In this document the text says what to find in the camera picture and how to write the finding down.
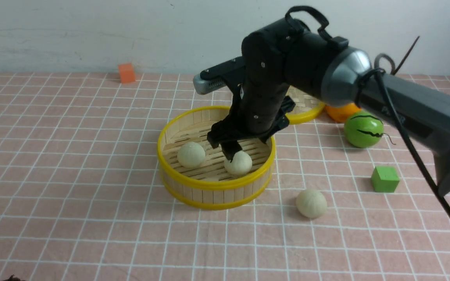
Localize green toy watermelon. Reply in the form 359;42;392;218
343;110;395;149

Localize orange cube block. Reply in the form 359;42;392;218
118;63;136;84

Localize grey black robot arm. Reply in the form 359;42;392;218
193;6;450;216

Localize white bun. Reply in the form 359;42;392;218
224;151;252;176
295;189;327;219
177;142;207;169

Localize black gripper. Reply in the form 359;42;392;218
207;18;307;162

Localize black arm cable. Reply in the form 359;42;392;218
356;36;450;217

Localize orange yellow toy pear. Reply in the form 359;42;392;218
325;103;361;123

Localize woven bamboo steamer lid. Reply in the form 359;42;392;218
286;87;325;125

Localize pink checkered tablecloth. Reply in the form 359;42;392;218
0;73;450;281

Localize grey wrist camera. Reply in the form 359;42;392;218
193;56;245;95

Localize green cube block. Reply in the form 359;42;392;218
370;165;400;193

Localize bamboo steamer tray yellow rims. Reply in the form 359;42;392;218
157;106;276;210

